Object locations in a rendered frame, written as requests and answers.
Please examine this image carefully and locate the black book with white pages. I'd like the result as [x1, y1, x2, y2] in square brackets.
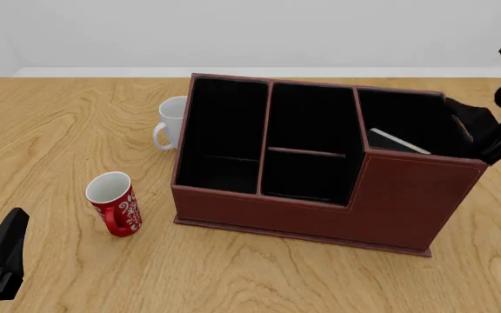
[366, 127, 432, 156]

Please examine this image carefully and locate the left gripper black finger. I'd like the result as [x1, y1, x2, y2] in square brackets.
[0, 206, 30, 278]

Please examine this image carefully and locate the red-brown desk caddy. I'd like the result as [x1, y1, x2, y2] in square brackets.
[170, 72, 490, 258]

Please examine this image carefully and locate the red mug with white pattern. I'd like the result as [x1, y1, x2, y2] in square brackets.
[84, 170, 144, 238]

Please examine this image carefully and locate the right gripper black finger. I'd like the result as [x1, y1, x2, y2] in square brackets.
[444, 97, 501, 145]

